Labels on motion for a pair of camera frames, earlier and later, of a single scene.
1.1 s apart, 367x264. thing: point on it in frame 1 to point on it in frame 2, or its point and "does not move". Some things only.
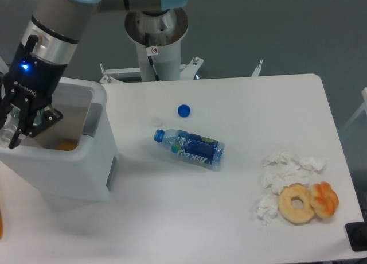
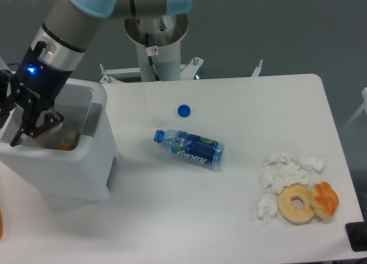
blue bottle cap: [184, 110] does not move
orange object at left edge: [1, 225] does not move
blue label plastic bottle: [201, 150] does not move
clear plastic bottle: [10, 128] to [66, 138]
